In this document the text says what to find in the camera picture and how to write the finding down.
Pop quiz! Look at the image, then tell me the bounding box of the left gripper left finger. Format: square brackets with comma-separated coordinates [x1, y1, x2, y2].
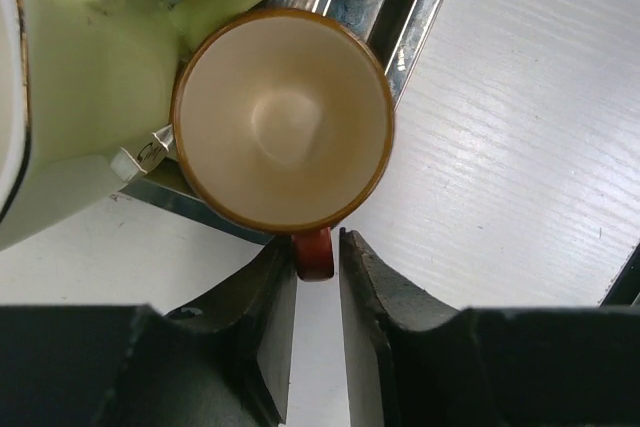
[1, 238, 296, 426]

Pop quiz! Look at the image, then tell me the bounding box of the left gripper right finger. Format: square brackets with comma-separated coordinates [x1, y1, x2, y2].
[339, 230, 639, 426]

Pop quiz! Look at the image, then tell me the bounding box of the small orange cup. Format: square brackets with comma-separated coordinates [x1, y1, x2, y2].
[172, 9, 395, 282]

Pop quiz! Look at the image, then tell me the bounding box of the pale yellow-green mug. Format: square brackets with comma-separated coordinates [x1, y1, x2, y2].
[1, 0, 262, 247]

